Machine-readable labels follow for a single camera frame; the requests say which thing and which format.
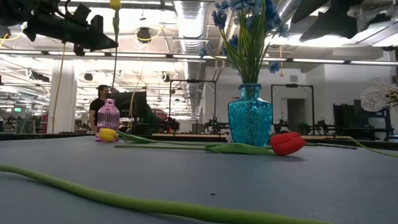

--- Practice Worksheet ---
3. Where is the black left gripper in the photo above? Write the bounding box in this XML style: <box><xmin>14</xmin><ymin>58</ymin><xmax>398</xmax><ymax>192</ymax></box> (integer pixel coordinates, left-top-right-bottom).
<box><xmin>23</xmin><ymin>14</ymin><xmax>119</xmax><ymax>57</ymax></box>

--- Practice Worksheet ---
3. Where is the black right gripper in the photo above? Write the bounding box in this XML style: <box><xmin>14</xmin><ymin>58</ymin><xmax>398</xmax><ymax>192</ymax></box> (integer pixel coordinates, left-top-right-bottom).
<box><xmin>291</xmin><ymin>0</ymin><xmax>368</xmax><ymax>43</ymax></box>

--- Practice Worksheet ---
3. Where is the yellow artificial tulip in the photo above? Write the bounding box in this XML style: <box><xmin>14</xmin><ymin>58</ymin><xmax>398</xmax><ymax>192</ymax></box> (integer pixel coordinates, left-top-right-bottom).
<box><xmin>108</xmin><ymin>0</ymin><xmax>122</xmax><ymax>91</ymax></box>
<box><xmin>95</xmin><ymin>128</ymin><xmax>216</xmax><ymax>146</ymax></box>

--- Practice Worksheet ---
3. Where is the blue artificial flower bunch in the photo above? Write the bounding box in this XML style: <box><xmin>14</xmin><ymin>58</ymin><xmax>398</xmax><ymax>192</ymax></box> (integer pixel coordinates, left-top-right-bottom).
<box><xmin>198</xmin><ymin>0</ymin><xmax>292</xmax><ymax>86</ymax></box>

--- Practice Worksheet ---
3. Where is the white artificial flower bunch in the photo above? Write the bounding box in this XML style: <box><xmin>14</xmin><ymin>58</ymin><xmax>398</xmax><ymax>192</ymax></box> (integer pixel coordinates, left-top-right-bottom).
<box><xmin>306</xmin><ymin>77</ymin><xmax>398</xmax><ymax>159</ymax></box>

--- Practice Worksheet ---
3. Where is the pink ribbed glass vase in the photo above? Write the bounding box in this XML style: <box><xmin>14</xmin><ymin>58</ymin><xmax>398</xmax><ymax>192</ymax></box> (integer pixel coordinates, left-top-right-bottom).
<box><xmin>96</xmin><ymin>98</ymin><xmax>121</xmax><ymax>143</ymax></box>

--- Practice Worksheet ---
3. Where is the blue patterned glass vase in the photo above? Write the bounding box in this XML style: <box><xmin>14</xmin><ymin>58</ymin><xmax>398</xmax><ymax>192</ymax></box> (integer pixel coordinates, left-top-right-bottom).
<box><xmin>228</xmin><ymin>83</ymin><xmax>274</xmax><ymax>147</ymax></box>

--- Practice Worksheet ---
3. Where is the black ceiling dome fixture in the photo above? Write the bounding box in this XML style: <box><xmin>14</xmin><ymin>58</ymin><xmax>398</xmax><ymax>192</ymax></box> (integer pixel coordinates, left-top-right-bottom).
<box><xmin>136</xmin><ymin>27</ymin><xmax>152</xmax><ymax>44</ymax></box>

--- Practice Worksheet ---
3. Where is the long ceiling light bar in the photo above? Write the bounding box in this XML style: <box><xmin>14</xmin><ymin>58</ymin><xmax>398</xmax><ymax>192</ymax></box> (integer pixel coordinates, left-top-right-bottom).
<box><xmin>0</xmin><ymin>49</ymin><xmax>398</xmax><ymax>67</ymax></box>

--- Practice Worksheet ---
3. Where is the person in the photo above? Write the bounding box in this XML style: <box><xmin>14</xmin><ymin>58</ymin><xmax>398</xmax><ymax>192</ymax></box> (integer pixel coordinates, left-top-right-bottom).
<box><xmin>88</xmin><ymin>84</ymin><xmax>110</xmax><ymax>134</ymax></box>

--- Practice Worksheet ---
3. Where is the white round column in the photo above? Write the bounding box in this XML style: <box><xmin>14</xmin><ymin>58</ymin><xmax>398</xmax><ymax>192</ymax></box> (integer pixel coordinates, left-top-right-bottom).
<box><xmin>46</xmin><ymin>60</ymin><xmax>78</xmax><ymax>134</ymax></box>

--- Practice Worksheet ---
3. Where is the black monitor screen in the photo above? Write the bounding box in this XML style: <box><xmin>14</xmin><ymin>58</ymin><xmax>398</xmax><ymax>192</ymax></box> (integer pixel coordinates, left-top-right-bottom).
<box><xmin>110</xmin><ymin>91</ymin><xmax>148</xmax><ymax>118</ymax></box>

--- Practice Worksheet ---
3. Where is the black desk with monitor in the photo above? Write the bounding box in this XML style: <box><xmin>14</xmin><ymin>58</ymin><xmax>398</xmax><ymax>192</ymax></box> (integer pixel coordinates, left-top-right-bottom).
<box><xmin>332</xmin><ymin>98</ymin><xmax>393</xmax><ymax>141</ymax></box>

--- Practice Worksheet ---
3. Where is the yellow hanging cable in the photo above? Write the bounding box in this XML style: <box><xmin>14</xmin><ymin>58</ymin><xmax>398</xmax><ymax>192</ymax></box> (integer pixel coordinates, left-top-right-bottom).
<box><xmin>50</xmin><ymin>42</ymin><xmax>68</xmax><ymax>134</ymax></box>

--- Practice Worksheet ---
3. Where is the black metal frame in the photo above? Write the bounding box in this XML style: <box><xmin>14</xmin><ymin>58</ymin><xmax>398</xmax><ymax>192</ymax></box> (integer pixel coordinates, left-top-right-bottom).
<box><xmin>270</xmin><ymin>83</ymin><xmax>315</xmax><ymax>125</ymax></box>

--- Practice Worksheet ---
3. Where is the silver ventilation duct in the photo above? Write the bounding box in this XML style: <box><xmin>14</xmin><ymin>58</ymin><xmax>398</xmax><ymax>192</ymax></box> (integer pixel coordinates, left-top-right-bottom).
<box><xmin>172</xmin><ymin>0</ymin><xmax>208</xmax><ymax>118</ymax></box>

